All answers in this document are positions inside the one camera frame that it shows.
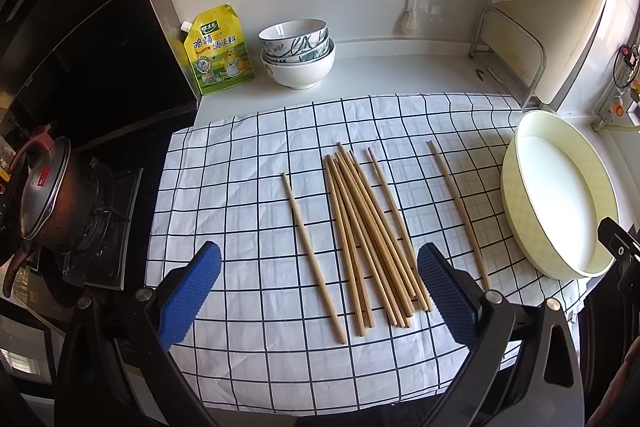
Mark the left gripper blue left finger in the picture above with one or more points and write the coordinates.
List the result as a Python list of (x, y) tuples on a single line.
[(182, 293)]

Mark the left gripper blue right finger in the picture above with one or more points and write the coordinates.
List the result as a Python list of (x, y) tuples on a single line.
[(454, 293)]

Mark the wooden chopstick bundle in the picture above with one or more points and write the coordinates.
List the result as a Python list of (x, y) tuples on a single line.
[(362, 290), (405, 306), (367, 226), (385, 294), (401, 267), (347, 254)]

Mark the round cream tray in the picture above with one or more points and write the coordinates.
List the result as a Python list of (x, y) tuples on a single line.
[(555, 192)]

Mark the black gas stove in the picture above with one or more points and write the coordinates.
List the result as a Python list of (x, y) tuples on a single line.
[(85, 241)]

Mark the white black checkered cloth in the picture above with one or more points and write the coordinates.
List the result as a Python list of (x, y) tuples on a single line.
[(263, 340)]

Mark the metal board rack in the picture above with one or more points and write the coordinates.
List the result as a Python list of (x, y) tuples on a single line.
[(511, 54)]

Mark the white lower bowl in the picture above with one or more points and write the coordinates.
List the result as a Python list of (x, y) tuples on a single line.
[(300, 76)]

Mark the yellow green seasoning pouch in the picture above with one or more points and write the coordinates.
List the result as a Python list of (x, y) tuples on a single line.
[(216, 50)]

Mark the white cutting board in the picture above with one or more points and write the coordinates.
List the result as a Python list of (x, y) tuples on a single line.
[(560, 21)]

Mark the gas valve with orange knob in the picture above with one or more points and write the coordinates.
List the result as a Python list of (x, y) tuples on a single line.
[(624, 92)]

